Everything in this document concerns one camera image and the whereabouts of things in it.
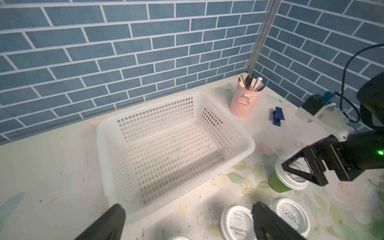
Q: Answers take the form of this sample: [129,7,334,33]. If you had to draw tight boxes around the yogurt cup centre right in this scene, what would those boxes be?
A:
[270,198,311,238]

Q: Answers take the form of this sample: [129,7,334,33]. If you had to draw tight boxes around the pink pen holder cup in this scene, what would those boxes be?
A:
[229,84,262,118]

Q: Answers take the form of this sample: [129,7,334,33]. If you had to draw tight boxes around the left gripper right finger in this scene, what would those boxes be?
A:
[251,202,305,240]

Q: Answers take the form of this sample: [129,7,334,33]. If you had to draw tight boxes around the pens in holder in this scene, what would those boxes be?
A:
[238,75,266,92]

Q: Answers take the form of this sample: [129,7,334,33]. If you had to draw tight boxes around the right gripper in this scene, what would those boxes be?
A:
[281,130,384,186]

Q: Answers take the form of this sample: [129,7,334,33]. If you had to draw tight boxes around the yogurt cup red label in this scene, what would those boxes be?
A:
[168,234,194,240]

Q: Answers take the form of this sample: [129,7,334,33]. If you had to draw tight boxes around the yogurt cup top middle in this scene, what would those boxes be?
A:
[220,205,257,240]

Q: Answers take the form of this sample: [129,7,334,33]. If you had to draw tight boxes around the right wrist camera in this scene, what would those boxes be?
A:
[295,91,357,142]

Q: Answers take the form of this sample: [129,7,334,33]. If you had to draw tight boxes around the blue clip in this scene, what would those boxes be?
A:
[273,107,285,127]

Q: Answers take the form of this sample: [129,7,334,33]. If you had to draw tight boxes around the white plastic basket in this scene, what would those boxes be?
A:
[97,92,255,224]

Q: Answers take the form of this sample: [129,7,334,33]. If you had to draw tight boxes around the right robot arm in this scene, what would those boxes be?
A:
[281,74,384,186]

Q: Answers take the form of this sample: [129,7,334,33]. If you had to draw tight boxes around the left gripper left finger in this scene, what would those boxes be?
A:
[75,204,126,240]

